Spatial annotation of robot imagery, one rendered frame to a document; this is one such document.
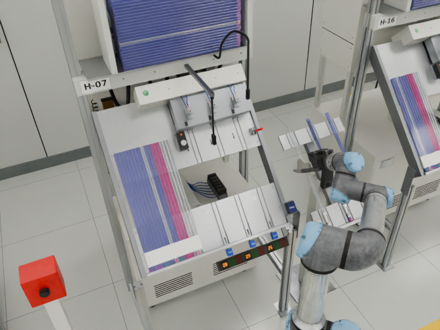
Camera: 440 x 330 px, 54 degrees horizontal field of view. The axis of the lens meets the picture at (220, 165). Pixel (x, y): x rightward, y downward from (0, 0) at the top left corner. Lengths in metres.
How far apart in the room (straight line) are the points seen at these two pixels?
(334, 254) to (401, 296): 1.49
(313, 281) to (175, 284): 1.18
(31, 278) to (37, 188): 1.77
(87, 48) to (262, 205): 1.00
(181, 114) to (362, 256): 0.96
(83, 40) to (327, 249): 1.25
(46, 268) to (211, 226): 0.68
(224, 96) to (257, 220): 0.57
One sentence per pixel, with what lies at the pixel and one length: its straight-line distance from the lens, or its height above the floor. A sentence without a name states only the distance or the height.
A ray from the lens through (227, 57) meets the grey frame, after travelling 1.95.
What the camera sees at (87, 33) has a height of 1.49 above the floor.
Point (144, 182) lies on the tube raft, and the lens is 1.83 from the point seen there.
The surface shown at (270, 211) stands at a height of 0.77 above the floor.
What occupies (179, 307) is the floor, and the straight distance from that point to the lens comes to 2.59.
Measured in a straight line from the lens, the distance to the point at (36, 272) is 1.89.
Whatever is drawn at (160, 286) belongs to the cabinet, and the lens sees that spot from 2.43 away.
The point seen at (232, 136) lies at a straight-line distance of 1.95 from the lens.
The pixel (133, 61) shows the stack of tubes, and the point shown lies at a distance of 1.77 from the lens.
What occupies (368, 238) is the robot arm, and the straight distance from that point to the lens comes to 1.34.
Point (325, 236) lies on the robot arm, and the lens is 1.31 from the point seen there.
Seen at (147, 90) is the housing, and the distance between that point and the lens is 1.85.
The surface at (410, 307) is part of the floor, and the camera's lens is 2.74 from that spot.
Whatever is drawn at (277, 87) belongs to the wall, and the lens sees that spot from 4.12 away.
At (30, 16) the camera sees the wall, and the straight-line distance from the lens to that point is 3.24.
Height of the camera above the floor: 2.14
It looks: 38 degrees down
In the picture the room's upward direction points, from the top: 2 degrees counter-clockwise
